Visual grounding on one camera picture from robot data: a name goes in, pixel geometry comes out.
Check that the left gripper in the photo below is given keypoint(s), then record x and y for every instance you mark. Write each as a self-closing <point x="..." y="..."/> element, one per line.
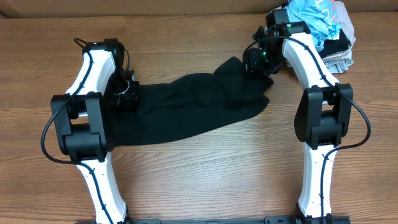
<point x="131" y="94"/>

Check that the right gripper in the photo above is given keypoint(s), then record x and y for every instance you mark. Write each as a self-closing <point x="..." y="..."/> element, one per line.
<point x="254" y="64"/>

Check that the black t-shirt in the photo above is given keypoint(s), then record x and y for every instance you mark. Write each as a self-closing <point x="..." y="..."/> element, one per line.
<point x="192" y="105"/>

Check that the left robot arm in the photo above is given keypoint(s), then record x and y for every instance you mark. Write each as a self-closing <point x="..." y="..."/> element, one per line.
<point x="83" y="125"/>

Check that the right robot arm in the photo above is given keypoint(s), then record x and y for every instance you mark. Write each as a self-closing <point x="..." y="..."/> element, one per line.
<point x="322" y="117"/>

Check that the black garment in pile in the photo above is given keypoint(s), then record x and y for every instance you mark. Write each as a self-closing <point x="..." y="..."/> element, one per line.
<point x="331" y="47"/>

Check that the light blue garment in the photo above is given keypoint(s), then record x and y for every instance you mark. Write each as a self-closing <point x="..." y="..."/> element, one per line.
<point x="321" y="17"/>

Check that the grey patterned garment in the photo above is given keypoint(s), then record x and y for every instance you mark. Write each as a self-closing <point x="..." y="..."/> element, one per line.
<point x="339" y="66"/>

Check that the beige garment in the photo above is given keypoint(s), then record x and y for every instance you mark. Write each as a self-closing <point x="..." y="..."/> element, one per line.
<point x="346" y="26"/>

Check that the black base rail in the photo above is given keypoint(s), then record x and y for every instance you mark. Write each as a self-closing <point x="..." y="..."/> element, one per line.
<point x="211" y="221"/>

